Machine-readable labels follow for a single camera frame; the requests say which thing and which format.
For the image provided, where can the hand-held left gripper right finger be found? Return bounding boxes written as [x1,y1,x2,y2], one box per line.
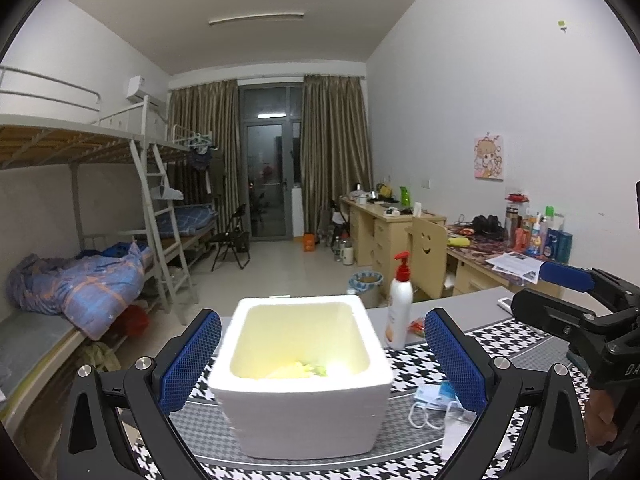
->
[424,307,588,480]

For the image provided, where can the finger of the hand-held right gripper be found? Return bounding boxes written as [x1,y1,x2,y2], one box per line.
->
[539,260,632,307]
[511,286,608,345]

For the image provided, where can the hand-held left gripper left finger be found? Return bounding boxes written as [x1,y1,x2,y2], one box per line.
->
[57,308,223,480]

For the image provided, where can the blue face mask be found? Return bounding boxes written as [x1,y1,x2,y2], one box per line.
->
[414,384,457,407]

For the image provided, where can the white foam box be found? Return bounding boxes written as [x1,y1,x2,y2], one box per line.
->
[207,296,393,460]

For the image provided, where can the person's right hand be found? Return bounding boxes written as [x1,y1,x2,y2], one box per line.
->
[584,387,622,450]

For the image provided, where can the group of toiletry bottles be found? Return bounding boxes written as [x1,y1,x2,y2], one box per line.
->
[502,192,574,264]

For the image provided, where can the houndstooth table mat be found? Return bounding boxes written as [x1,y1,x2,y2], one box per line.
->
[117,317,601,480]

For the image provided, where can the printed paper sheets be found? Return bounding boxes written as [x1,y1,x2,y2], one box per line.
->
[484,251,544,282]

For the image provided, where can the red bag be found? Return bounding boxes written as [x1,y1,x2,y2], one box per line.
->
[112,305,150,339]

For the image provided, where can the white lotion bottle red pump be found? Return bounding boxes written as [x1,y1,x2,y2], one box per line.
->
[386,251,414,351]

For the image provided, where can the wooden desk with cloth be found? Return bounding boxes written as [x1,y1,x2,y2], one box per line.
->
[444,224,567,302]

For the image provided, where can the dark patterned desk cloth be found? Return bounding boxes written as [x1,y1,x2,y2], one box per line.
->
[446,225,551,274]

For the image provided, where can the black bag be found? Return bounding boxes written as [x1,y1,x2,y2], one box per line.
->
[472,214,507,240]

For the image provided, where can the olive cloth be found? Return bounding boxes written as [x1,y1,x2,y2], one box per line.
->
[82,341,121,372]

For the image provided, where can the yellow green cloth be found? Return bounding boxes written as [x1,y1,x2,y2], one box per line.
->
[267,359,332,379]

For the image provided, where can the wooden smiley face chair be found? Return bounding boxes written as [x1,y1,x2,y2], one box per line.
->
[405,216,450,301]

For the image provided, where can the patterned waste bin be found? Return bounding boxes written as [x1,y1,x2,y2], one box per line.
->
[348,270,385,309]

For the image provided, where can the black folding chair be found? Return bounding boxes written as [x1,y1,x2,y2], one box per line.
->
[209,204,251,271]

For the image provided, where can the blue plaid quilt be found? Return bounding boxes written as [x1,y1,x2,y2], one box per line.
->
[7,241,154,341]

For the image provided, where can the white bed ladder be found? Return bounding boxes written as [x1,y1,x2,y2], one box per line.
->
[129,137,199,312]

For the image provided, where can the wooden desk with drawers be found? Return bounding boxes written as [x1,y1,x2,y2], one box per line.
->
[341,195,447,266]

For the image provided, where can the grey mattress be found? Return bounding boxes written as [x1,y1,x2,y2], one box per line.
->
[0,305,82,387]

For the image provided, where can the brown curtain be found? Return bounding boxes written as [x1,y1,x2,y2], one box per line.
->
[300,75,374,234]
[167,80,241,237]

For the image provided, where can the dark hanging clothes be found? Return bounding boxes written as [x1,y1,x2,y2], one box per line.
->
[186,132,217,174]

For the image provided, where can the glass balcony door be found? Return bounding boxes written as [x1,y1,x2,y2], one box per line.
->
[240,85,304,239]

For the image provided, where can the white metal bunk bed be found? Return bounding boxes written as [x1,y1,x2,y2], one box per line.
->
[0,65,198,411]
[100,95,221,266]

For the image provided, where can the white air conditioner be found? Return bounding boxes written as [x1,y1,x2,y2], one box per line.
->
[126,76,166,107]

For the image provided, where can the ceiling tube light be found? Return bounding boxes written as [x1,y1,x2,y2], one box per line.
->
[208,11,306,26]

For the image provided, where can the cartoon wall poster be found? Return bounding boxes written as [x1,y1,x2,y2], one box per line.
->
[472,131,505,181]

